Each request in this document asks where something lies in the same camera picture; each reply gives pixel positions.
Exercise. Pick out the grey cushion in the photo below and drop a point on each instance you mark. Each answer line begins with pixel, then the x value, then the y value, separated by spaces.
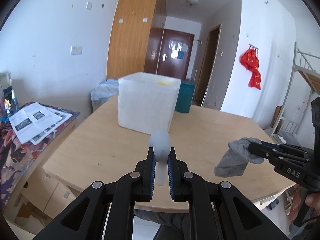
pixel 290 136

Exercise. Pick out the red hanging bags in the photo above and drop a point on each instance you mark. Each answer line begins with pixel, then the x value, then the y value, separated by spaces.
pixel 250 60

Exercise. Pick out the person's right hand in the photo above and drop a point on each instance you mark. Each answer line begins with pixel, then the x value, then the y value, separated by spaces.
pixel 313 200

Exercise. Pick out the white wall socket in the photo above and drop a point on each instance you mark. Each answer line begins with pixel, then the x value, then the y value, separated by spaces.
pixel 79 50
pixel 73 50

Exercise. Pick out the white bin under cloth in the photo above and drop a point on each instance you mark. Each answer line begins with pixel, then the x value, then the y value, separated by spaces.
pixel 97 106

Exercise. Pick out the white metal bunk bed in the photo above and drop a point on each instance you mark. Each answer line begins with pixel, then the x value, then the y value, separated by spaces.
pixel 295 55

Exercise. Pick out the floral cloth side cabinet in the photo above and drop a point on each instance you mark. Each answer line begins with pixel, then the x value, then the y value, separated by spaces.
pixel 50 197

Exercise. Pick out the person's dark trousers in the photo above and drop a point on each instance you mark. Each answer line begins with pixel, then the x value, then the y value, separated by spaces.
pixel 170 222

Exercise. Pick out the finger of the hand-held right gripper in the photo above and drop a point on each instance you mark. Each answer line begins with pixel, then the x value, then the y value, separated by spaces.
pixel 287 147
pixel 257 150

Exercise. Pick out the wooden wardrobe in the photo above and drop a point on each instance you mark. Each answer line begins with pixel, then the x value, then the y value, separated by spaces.
pixel 130 42

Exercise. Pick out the dark brown entrance door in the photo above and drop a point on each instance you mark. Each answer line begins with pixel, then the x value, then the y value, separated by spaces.
pixel 172 67

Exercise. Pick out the blue door notice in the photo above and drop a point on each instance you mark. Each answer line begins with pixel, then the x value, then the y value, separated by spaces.
pixel 181 55

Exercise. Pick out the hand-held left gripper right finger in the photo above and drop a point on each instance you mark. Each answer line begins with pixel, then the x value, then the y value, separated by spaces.
pixel 170 175

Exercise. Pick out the teal plastic bucket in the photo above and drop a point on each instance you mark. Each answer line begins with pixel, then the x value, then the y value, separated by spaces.
pixel 185 97

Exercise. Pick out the leaning wooden boards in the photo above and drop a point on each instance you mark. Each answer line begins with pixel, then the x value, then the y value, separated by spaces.
pixel 275 117

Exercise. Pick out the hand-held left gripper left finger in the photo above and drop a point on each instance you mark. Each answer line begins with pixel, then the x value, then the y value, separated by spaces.
pixel 150 175

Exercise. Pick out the metal wall hook rack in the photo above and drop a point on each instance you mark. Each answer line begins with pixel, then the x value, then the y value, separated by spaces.
pixel 253 47

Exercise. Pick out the translucent white spoon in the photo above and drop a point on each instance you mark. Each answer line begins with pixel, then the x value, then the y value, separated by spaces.
pixel 160 142

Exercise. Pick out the white wall switch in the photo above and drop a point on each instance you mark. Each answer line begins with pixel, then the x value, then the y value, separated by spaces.
pixel 88 5

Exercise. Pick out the yellow foam net sheet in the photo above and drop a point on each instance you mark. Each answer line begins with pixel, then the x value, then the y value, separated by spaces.
pixel 163 82

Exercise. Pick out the brown side door frame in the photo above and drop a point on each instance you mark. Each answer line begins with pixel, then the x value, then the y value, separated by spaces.
pixel 207 67

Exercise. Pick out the light blue cloth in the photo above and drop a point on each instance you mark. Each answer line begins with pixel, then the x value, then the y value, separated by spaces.
pixel 105 90

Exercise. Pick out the white printed paper sheet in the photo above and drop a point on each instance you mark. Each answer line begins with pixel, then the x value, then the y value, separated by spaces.
pixel 25 120
pixel 62 117

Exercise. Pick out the white foam box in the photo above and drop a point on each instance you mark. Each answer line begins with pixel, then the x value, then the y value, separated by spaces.
pixel 145 105

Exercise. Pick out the grey sock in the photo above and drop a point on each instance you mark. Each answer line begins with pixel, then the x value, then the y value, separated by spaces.
pixel 232 162

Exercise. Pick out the round ceiling lamp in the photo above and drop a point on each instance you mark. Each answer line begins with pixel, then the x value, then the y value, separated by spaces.
pixel 192 1

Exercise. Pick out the small toy figurine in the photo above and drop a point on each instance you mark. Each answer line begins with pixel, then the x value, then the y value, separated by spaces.
pixel 7 107

